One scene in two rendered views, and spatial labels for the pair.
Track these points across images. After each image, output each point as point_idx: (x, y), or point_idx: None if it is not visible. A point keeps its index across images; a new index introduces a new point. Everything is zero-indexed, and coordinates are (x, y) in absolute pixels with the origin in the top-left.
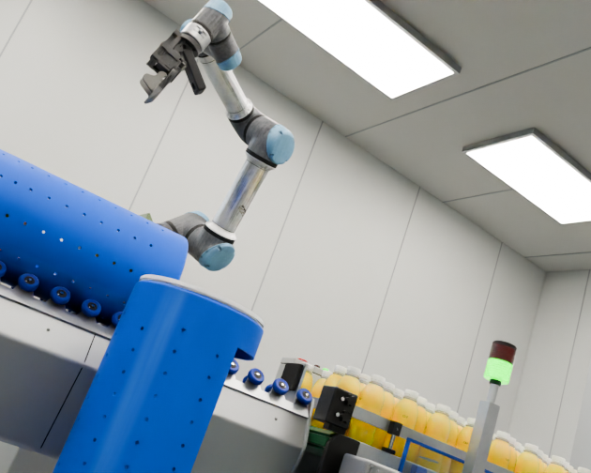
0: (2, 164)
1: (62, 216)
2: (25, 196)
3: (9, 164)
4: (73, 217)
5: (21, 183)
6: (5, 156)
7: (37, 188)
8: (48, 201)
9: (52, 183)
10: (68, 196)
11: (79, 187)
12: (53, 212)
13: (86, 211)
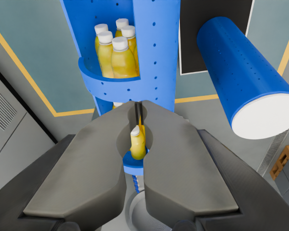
0: (168, 88)
1: (179, 18)
2: (176, 54)
3: (165, 86)
4: (179, 8)
5: (173, 66)
6: (158, 96)
7: (173, 56)
8: (176, 39)
9: (164, 52)
10: (170, 30)
11: (141, 33)
12: (178, 27)
13: (175, 1)
